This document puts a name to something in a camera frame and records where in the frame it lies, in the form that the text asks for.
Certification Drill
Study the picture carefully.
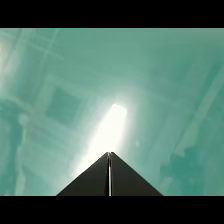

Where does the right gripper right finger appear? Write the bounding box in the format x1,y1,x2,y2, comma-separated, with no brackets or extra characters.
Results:
109,151,164,197

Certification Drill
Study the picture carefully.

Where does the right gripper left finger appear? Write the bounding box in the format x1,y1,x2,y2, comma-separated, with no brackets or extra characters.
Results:
56,151,110,197

